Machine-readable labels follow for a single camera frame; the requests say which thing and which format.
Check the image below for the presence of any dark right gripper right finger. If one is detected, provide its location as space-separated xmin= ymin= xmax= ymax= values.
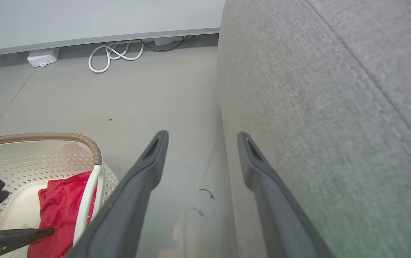
xmin=237 ymin=132 xmax=335 ymax=258

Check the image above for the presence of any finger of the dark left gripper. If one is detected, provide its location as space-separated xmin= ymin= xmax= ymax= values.
xmin=0 ymin=227 xmax=55 ymax=257

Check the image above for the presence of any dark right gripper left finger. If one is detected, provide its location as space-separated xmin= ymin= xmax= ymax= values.
xmin=67 ymin=130 xmax=169 ymax=258

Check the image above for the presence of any red and white garment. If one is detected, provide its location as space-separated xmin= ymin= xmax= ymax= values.
xmin=27 ymin=171 xmax=97 ymax=258

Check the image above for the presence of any grey fabric sofa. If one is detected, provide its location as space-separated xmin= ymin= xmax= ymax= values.
xmin=217 ymin=0 xmax=411 ymax=258

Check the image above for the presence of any cream perforated laundry basket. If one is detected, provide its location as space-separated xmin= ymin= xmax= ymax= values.
xmin=0 ymin=132 xmax=120 ymax=258

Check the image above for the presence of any white power adapter box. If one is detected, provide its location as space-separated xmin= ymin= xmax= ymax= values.
xmin=27 ymin=47 xmax=61 ymax=68

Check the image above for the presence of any large white partition panel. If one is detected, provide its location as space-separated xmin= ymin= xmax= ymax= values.
xmin=0 ymin=0 xmax=226 ymax=58

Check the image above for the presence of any coiled white cable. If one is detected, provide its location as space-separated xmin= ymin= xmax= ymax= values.
xmin=88 ymin=40 xmax=145 ymax=74

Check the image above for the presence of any black cable under partition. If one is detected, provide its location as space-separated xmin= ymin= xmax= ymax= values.
xmin=140 ymin=35 xmax=195 ymax=53

